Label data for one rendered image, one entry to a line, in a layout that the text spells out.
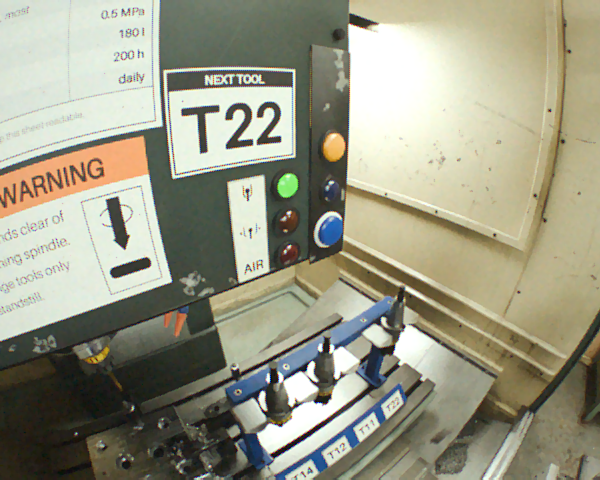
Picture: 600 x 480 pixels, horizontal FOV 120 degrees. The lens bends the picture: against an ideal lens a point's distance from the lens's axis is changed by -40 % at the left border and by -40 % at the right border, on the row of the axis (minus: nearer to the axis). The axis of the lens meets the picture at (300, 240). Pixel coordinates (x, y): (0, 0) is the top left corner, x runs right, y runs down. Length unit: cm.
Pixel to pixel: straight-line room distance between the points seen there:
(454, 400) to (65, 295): 113
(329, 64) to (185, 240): 18
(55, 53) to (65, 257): 12
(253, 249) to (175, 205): 8
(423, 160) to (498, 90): 35
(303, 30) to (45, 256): 24
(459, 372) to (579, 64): 109
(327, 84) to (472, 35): 77
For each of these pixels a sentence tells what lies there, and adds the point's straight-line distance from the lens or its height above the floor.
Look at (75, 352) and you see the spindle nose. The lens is 42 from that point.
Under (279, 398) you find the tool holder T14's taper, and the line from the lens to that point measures 50.
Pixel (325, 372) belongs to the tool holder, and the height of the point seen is 125.
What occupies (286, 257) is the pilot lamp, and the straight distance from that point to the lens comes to 25.
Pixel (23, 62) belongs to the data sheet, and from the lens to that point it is 20.
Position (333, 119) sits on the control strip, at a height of 167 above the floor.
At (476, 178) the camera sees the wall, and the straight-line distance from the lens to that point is 94.
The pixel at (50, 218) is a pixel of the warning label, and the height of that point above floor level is 164.
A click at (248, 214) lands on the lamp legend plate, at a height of 160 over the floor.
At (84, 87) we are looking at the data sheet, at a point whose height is 171.
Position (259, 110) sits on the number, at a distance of 21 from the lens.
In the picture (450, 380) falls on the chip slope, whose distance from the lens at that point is 118.
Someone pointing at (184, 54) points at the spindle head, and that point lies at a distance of 20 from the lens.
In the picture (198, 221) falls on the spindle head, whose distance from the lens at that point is 21.
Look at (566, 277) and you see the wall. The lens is 96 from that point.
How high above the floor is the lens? 168
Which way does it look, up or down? 27 degrees down
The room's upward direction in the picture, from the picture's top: straight up
